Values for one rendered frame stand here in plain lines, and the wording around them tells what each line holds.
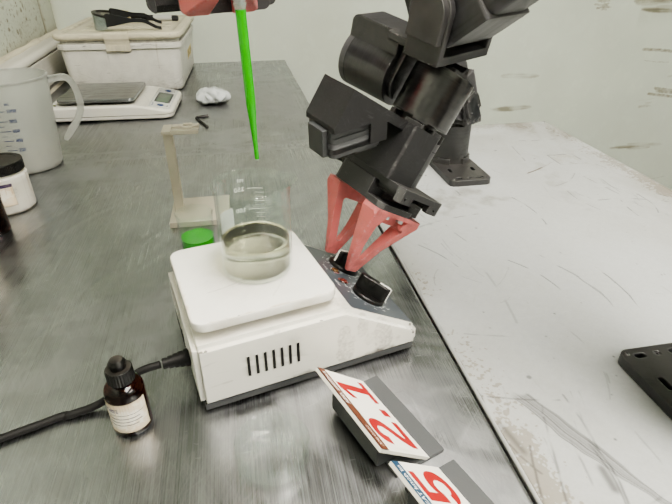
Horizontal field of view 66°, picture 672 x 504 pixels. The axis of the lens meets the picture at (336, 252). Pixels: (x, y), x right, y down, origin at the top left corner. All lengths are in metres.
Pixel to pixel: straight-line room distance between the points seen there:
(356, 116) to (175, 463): 0.30
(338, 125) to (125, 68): 1.11
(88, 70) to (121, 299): 0.98
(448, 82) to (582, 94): 1.83
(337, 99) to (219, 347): 0.21
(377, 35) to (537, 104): 1.71
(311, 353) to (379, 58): 0.27
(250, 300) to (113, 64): 1.14
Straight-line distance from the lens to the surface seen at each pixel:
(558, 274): 0.66
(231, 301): 0.42
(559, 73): 2.21
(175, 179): 0.74
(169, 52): 1.46
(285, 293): 0.42
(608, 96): 2.36
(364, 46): 0.52
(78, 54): 1.51
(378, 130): 0.44
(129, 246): 0.71
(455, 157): 0.91
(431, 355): 0.50
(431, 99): 0.47
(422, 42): 0.46
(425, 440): 0.43
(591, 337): 0.57
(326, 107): 0.43
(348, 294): 0.46
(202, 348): 0.41
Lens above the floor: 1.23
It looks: 31 degrees down
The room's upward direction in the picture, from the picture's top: straight up
